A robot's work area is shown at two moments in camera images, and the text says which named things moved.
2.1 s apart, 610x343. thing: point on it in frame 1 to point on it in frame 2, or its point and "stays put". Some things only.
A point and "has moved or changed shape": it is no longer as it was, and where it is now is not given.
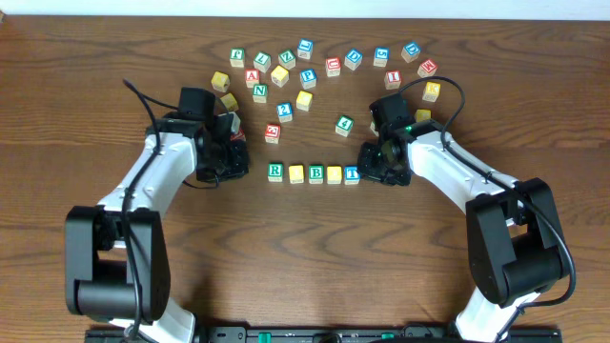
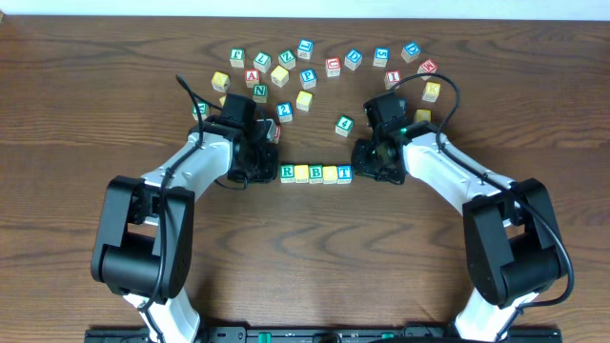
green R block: x=274 y=172 has moved or changed shape
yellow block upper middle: x=279 y=75 stays put
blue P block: x=308 y=78 stays put
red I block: x=393 y=80 stays put
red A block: x=252 y=77 stays put
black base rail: x=337 y=334 stays put
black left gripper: x=229 y=163 to x=266 y=165
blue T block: x=352 y=176 has moved or changed shape
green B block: x=315 y=173 stays put
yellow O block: x=334 y=174 has moved or changed shape
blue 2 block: x=284 y=111 stays put
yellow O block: x=296 y=173 has moved or changed shape
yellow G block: x=422 y=114 stays put
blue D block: x=354 y=59 stays put
